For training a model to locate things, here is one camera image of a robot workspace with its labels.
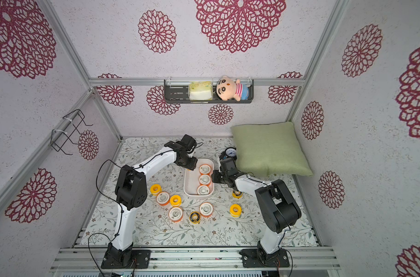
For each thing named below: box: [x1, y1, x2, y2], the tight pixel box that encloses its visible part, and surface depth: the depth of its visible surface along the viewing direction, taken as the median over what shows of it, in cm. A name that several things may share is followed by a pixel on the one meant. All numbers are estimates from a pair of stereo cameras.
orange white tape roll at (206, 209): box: [199, 201, 214, 217], surface depth 88 cm
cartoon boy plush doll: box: [216, 75, 250, 102], surface depth 88 cm
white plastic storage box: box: [183, 158, 215, 200], surface depth 97 cm
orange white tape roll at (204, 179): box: [198, 174, 212, 186], surface depth 99 cm
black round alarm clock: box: [225, 147, 238, 160], surface depth 112 cm
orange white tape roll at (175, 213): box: [168, 206, 184, 223], surface depth 87 cm
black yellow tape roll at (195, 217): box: [189, 211, 201, 224], surface depth 87 cm
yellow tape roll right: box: [229, 203, 242, 218], surface depth 88 cm
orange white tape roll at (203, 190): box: [196, 185, 210, 196], surface depth 95 cm
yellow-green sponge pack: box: [188, 81, 213, 101], surface depth 92 cm
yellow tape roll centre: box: [169, 194, 182, 207], surface depth 92 cm
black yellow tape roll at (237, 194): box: [231, 189, 243, 200], surface depth 94 cm
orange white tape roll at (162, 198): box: [155, 191, 171, 207], surface depth 92 cm
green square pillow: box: [230, 121, 314, 177], surface depth 97 cm
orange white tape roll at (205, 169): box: [198, 163, 212, 175], surface depth 104 cm
